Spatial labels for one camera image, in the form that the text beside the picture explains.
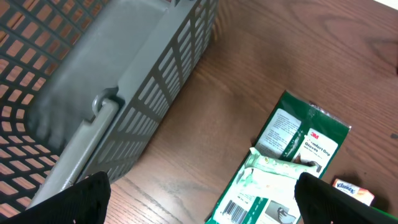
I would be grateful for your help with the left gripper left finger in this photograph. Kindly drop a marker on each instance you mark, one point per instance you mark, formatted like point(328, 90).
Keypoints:
point(85, 202)

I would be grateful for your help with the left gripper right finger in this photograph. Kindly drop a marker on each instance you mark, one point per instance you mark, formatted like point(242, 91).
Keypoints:
point(320, 203)

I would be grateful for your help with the orange snack packet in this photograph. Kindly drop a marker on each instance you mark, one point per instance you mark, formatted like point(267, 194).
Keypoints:
point(360, 194)

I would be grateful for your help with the pale green wipes pack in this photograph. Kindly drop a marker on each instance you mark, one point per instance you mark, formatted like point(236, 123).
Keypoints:
point(267, 177)

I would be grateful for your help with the green 3M gloves package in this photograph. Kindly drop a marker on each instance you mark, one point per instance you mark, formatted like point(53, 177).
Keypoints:
point(296, 131)

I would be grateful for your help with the green lid jar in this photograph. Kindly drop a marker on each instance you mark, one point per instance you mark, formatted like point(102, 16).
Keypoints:
point(385, 213)

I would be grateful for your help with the grey plastic mesh basket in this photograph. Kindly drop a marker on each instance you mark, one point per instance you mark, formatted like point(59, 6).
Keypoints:
point(85, 85)

